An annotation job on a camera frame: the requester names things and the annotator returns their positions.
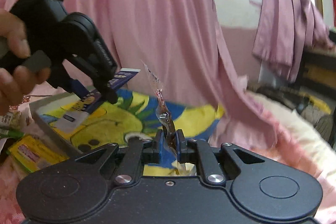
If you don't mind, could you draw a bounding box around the purple white sachet packet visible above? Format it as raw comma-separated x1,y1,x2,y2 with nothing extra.
53,67,141,132

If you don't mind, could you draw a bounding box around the clear dark candy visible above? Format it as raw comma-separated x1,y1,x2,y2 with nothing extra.
141,61,179,160

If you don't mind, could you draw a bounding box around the nut bar clear wrapper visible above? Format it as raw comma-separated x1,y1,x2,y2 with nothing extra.
0,110,21,130

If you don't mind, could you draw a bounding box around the yellow green candy bar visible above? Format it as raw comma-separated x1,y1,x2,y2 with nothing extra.
7,135,69,173

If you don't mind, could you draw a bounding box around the green sausage stick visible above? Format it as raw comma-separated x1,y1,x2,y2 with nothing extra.
0,127,25,139

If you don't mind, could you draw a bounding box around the person's left hand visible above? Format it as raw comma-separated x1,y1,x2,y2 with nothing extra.
1,9,51,115

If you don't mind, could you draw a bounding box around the grey tray with cartoon towel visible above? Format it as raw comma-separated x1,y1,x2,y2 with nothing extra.
28,86,227,177

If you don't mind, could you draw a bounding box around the pink floral bedspread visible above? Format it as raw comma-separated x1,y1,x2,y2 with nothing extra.
1,93,335,223

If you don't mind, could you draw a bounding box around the pink curtain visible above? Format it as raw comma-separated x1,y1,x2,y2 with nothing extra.
1,0,261,124

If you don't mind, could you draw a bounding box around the patterned brown bag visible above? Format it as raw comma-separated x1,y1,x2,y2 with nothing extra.
247,83,335,145

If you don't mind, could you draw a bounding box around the dark wooden desk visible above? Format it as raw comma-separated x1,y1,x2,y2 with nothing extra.
296,29,336,119

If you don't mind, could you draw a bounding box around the purple window curtain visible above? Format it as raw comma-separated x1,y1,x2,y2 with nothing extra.
252,0,334,83

